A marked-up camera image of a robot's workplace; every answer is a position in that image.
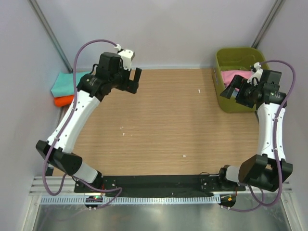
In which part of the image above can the teal t shirt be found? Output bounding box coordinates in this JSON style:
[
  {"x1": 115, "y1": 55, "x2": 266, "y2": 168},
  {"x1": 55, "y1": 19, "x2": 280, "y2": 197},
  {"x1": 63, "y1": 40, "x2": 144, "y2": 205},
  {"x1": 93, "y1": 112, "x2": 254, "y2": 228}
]
[{"x1": 50, "y1": 72, "x2": 89, "y2": 96}]

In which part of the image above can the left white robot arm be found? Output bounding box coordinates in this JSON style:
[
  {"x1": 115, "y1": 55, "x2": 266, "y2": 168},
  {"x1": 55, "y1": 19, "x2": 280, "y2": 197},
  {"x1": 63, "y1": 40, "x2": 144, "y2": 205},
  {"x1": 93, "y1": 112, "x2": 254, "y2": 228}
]
[{"x1": 36, "y1": 49, "x2": 142, "y2": 193}]

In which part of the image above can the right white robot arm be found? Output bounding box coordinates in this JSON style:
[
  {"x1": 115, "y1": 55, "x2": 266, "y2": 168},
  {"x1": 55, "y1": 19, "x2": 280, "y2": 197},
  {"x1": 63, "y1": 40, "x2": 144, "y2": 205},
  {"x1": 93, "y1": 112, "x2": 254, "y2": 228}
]
[{"x1": 217, "y1": 70, "x2": 293, "y2": 192}]

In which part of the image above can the pink t shirt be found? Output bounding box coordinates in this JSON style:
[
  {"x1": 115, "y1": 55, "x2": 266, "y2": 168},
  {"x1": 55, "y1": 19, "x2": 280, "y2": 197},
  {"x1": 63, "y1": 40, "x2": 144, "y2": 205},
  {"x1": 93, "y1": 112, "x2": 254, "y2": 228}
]
[{"x1": 221, "y1": 70, "x2": 254, "y2": 89}]

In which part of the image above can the olive green plastic bin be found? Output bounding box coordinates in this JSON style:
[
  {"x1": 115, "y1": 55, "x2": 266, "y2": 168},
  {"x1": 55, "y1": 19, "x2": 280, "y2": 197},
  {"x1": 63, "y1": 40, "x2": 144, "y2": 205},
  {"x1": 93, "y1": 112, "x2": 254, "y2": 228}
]
[{"x1": 212, "y1": 47, "x2": 265, "y2": 113}]

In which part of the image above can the orange folded t shirt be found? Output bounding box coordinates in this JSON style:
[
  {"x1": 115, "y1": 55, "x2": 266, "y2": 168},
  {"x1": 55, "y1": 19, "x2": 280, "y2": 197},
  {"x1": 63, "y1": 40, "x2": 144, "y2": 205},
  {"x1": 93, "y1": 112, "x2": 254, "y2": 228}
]
[{"x1": 53, "y1": 95, "x2": 74, "y2": 107}]

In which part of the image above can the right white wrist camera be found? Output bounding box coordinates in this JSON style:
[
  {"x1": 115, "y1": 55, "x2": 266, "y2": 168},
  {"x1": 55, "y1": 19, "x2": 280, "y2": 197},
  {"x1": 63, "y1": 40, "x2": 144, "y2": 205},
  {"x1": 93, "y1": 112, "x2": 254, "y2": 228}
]
[{"x1": 247, "y1": 62, "x2": 263, "y2": 86}]

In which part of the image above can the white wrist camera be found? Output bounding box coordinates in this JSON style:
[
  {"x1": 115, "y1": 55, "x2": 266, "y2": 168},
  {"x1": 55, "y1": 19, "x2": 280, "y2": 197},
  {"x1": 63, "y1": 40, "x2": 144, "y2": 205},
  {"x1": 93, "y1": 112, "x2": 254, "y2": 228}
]
[
  {"x1": 115, "y1": 44, "x2": 135, "y2": 71},
  {"x1": 247, "y1": 62, "x2": 263, "y2": 86}
]

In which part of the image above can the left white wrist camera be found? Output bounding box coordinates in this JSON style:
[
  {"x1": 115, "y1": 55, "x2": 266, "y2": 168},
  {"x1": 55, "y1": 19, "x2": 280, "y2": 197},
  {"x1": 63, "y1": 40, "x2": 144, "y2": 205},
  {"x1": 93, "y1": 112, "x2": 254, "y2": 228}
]
[{"x1": 115, "y1": 44, "x2": 135, "y2": 71}]

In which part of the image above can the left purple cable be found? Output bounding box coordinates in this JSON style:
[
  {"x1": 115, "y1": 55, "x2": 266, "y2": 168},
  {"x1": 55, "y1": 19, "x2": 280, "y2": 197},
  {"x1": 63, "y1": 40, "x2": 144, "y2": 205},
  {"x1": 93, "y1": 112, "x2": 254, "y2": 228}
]
[{"x1": 42, "y1": 39, "x2": 123, "y2": 209}]

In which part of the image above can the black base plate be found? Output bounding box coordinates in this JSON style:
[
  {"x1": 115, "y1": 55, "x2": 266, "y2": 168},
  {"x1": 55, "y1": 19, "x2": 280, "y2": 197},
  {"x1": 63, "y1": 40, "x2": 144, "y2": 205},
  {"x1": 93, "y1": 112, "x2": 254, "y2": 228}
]
[{"x1": 73, "y1": 174, "x2": 246, "y2": 193}]

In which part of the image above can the slotted cable duct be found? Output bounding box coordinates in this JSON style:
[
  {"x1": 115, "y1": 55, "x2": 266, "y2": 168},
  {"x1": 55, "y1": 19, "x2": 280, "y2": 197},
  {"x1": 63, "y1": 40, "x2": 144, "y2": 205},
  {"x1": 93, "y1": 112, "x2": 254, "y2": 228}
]
[{"x1": 40, "y1": 194, "x2": 220, "y2": 205}]

